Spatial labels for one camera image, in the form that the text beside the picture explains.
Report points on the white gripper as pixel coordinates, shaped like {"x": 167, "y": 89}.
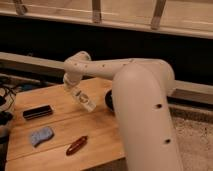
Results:
{"x": 70, "y": 81}

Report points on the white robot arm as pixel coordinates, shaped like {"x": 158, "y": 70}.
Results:
{"x": 139, "y": 94}

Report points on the dark red oblong object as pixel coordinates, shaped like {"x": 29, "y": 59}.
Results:
{"x": 77, "y": 145}

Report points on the blue cloth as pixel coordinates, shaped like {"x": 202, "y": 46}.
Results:
{"x": 40, "y": 136}

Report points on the black round object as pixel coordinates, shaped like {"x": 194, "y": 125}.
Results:
{"x": 109, "y": 101}

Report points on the black rectangular case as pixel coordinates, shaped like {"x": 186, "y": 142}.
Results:
{"x": 37, "y": 112}

